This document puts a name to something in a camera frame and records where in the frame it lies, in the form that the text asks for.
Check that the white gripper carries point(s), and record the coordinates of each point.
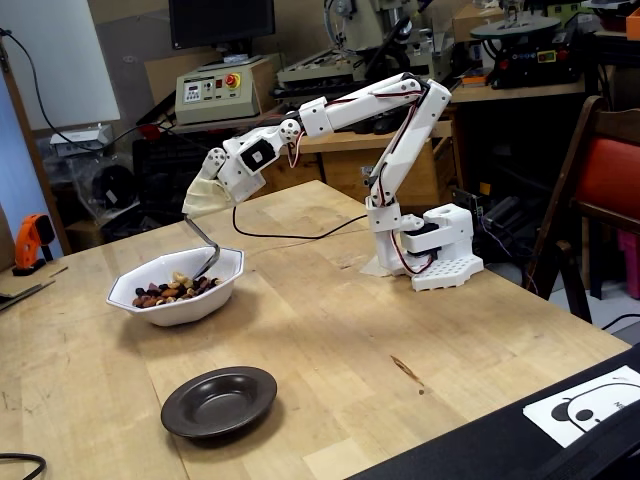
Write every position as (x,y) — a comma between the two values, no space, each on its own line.
(223,176)

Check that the beige masking tape wrap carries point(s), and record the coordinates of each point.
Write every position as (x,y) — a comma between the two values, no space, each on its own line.
(205,197)

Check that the bent metal spoon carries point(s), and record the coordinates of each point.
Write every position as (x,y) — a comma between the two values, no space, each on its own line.
(217,249)

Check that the white robot arm with base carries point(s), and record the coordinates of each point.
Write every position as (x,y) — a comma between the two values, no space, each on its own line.
(360,107)

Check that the white octagonal bowl blue rim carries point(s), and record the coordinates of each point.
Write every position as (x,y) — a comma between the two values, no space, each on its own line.
(190,310)

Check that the dark brown plate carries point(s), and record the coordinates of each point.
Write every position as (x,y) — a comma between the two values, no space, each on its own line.
(220,415)

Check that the beige control box red button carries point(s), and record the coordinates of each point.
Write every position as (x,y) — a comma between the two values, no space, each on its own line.
(215,107)

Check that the black plastic crate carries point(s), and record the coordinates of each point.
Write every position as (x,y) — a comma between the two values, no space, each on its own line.
(160,175)

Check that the clear plastic bag black item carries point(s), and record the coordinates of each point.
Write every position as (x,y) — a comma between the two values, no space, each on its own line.
(112,187)

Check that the wooden workbench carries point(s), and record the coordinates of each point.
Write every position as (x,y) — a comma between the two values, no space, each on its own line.
(350,170)

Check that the black computer monitor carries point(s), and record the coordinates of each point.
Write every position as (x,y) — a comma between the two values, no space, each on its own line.
(220,22)

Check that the white small box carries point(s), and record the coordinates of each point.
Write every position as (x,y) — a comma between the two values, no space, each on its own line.
(80,137)

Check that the mixed nuts pile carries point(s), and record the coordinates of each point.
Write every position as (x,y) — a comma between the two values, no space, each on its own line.
(170,293)

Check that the black controller device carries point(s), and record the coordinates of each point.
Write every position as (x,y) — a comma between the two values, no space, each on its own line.
(385,125)

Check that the wooden easel leg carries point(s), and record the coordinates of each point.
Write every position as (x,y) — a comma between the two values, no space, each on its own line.
(37,165)

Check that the white board panel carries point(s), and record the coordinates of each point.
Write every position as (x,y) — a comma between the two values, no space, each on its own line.
(60,60)

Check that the beige tape patch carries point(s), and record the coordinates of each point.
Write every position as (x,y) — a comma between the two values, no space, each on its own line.
(372,269)

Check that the beige milling machine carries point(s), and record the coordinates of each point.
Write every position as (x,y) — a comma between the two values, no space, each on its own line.
(360,25)

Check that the orange and black hand tool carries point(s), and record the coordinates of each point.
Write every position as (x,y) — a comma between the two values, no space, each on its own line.
(30,232)

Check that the dark flat metal strip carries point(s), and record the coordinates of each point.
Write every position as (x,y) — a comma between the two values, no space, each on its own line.
(25,292)

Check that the green circuit board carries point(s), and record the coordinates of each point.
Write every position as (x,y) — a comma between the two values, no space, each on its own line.
(467,200)

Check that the orange flat item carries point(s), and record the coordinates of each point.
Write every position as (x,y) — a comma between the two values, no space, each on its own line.
(475,80)

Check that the brown cardboard box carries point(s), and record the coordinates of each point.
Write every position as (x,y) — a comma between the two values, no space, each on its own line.
(470,25)

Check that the black power adapter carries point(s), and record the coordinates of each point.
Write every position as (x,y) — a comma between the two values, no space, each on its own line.
(502,210)

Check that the wooden shelf board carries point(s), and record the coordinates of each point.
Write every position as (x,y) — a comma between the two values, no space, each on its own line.
(525,94)

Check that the black scroll saw machine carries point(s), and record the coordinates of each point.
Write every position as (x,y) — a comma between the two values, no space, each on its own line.
(525,55)

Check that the black case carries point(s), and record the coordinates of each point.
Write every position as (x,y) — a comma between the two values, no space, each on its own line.
(475,450)

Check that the wooden chair red cushion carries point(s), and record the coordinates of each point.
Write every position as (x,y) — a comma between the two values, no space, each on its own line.
(610,170)

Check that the white panda card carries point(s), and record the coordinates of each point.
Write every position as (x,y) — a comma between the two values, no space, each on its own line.
(545,415)

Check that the pink plastic object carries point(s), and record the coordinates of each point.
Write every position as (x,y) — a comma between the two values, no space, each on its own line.
(630,265)

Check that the orange bin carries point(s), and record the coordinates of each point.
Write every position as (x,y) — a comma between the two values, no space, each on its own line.
(634,22)

